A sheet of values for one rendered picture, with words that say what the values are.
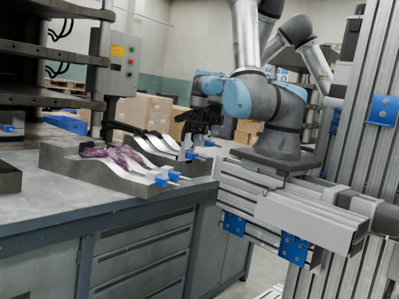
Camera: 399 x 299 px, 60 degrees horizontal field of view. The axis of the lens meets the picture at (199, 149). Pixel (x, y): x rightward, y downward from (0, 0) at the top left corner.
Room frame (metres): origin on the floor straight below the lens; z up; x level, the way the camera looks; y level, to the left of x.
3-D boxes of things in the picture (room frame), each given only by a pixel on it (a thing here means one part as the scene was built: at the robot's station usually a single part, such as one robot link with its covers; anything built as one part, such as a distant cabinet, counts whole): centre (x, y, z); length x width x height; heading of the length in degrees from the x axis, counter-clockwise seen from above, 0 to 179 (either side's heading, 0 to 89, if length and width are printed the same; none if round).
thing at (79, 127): (5.09, 2.05, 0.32); 0.60 x 0.41 x 0.22; 59
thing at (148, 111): (5.90, 1.22, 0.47); 1.22 x 0.80 x 0.94; 57
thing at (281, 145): (1.13, -0.25, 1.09); 0.15 x 0.15 x 0.10
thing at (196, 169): (1.71, 0.20, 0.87); 0.50 x 0.26 x 0.14; 53
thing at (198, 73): (1.50, 0.04, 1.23); 0.09 x 0.08 x 0.11; 21
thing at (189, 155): (1.50, 0.02, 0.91); 0.13 x 0.05 x 0.05; 53
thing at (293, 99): (1.12, -0.25, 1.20); 0.13 x 0.12 x 0.14; 111
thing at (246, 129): (8.38, -1.22, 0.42); 0.86 x 0.33 x 0.83; 53
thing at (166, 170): (1.34, 0.07, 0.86); 0.13 x 0.05 x 0.05; 70
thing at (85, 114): (6.66, 2.11, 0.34); 0.63 x 0.45 x 0.40; 53
